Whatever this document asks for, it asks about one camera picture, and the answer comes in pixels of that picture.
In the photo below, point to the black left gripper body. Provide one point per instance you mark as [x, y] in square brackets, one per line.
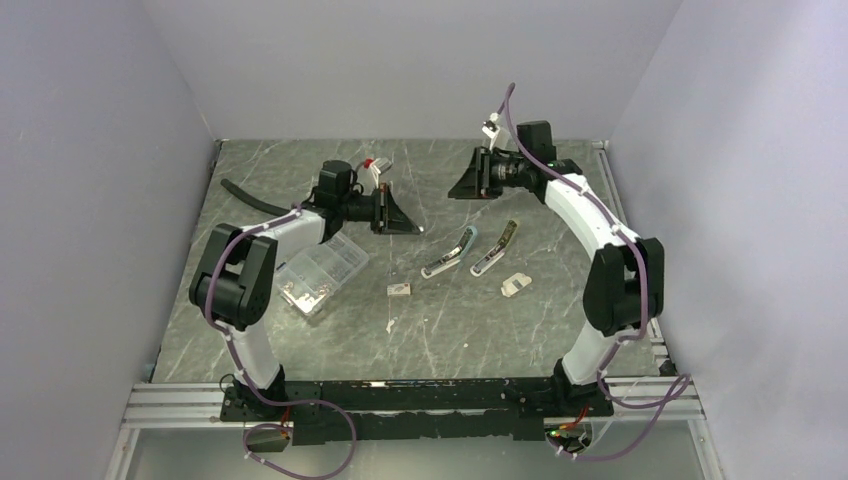
[381, 221]

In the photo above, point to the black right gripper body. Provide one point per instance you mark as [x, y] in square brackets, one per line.
[482, 166]

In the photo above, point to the white staple box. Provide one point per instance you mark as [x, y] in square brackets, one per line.
[399, 290]

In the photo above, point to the white staple box tray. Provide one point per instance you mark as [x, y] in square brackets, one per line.
[514, 284]

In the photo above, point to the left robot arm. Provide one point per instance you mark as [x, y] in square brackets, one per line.
[232, 284]

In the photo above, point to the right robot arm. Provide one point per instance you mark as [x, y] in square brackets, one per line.
[625, 285]

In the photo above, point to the clear plastic screw organizer box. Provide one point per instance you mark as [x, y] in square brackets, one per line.
[312, 276]

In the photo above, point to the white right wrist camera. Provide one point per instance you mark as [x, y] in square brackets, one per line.
[498, 135]

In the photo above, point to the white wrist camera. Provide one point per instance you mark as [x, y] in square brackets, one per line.
[498, 135]
[376, 167]

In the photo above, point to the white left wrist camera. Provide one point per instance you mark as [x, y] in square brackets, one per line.
[376, 167]

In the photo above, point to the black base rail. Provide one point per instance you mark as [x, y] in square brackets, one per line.
[515, 407]

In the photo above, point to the aluminium frame profile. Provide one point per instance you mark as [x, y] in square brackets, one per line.
[163, 406]

